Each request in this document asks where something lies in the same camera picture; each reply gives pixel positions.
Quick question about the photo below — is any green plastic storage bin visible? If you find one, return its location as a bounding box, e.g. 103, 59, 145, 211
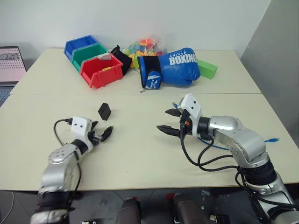
71, 42, 110, 73

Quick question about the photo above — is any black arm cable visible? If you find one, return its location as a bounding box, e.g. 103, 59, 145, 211
54, 118, 82, 194
178, 120, 245, 174

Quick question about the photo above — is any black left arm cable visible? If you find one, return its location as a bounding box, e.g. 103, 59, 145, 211
54, 118, 82, 194

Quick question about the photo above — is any dark rounded shape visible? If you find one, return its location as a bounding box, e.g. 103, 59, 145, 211
172, 193, 209, 224
121, 196, 141, 224

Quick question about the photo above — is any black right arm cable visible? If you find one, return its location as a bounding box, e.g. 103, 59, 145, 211
178, 120, 245, 174

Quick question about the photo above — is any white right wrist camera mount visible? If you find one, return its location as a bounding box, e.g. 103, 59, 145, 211
178, 93, 203, 122

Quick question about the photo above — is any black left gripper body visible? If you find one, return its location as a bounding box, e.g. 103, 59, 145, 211
87, 130, 104, 150

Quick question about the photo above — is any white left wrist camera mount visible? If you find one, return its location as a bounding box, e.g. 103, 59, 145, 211
71, 116, 93, 141

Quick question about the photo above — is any blue Ethernet cable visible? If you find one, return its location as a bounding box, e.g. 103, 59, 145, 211
171, 101, 280, 153

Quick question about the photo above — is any black fabric pouch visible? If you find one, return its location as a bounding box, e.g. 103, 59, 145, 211
110, 44, 133, 77

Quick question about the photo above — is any blue boxing glove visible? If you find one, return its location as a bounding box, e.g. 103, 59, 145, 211
137, 47, 202, 91

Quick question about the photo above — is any green rectangular block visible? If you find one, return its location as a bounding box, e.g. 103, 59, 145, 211
197, 59, 219, 80

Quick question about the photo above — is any blue plastic storage bin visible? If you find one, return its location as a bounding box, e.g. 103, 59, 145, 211
64, 35, 99, 65

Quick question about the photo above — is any red plastic storage bin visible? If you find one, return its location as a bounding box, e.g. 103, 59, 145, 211
80, 54, 124, 90

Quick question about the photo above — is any small black box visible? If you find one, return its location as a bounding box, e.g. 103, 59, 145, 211
98, 101, 113, 121

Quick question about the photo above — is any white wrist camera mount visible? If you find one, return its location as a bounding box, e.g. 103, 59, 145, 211
71, 116, 93, 141
178, 93, 203, 122

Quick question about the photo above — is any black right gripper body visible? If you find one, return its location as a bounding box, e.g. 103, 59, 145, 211
178, 109, 199, 138

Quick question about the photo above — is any open laptop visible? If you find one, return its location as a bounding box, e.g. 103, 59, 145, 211
0, 45, 27, 108

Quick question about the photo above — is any bag of colourful blocks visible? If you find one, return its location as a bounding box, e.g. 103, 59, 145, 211
122, 33, 168, 70

